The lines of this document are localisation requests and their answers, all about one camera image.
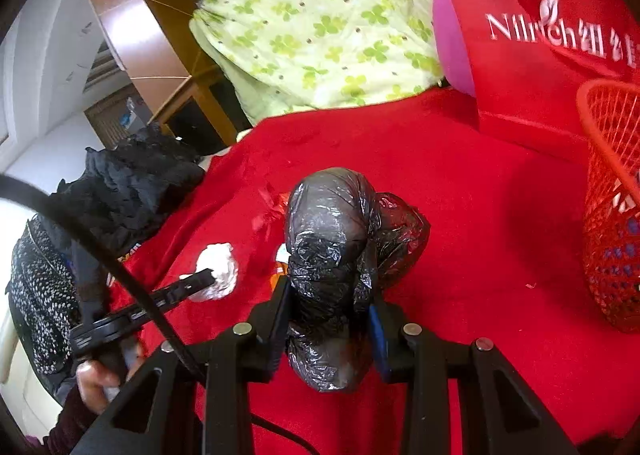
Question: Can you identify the person's left hand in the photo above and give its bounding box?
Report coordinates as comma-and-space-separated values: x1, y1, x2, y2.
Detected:
76, 362, 146, 417

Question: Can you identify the black white speckled garment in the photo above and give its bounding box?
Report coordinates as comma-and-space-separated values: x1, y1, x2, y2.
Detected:
7, 220, 83, 376

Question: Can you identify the red paper gift bag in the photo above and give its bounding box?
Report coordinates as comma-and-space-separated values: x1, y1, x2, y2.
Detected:
422, 0, 640, 156

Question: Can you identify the white paper card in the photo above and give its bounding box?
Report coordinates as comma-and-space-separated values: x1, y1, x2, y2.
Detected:
616, 180, 640, 216

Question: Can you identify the red plastic mesh basket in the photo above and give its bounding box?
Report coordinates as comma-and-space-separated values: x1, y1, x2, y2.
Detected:
576, 80, 640, 333

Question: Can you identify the red foil wrapper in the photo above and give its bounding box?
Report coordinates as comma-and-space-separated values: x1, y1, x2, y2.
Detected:
250, 187, 293, 236

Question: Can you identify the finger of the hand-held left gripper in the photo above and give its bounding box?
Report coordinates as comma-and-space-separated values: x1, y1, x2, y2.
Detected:
127, 268, 217, 323

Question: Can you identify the pink pillow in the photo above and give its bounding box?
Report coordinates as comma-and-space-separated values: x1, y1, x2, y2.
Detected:
431, 0, 478, 96

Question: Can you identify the white tissue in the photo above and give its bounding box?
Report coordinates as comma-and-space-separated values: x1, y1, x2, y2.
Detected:
195, 242, 238, 303

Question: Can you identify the black plastic bag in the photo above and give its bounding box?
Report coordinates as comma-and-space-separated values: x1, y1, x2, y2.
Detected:
284, 167, 381, 393

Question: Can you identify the orange snack wrapper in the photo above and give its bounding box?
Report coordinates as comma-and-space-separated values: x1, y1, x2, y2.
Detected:
270, 244, 293, 291

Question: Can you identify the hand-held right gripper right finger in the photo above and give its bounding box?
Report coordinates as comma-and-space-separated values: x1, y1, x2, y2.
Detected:
367, 295, 581, 455

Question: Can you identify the red blanket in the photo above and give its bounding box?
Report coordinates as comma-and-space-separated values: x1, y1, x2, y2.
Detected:
107, 87, 640, 455

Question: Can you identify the green clover print quilt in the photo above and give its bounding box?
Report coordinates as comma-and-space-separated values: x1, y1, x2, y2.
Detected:
189, 0, 446, 126

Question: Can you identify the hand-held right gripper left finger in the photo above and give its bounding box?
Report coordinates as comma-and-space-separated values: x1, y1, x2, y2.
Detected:
72, 276, 293, 455

